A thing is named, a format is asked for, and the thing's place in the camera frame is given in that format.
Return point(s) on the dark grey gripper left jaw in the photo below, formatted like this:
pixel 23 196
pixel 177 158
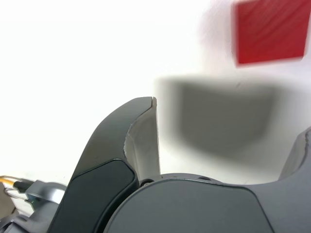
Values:
pixel 102 157

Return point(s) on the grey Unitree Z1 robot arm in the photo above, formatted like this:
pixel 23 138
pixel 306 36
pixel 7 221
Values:
pixel 46 196

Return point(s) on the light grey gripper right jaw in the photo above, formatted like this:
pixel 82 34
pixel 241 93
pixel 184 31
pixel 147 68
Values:
pixel 194 208

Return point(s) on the red cube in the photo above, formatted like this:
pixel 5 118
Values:
pixel 269 31

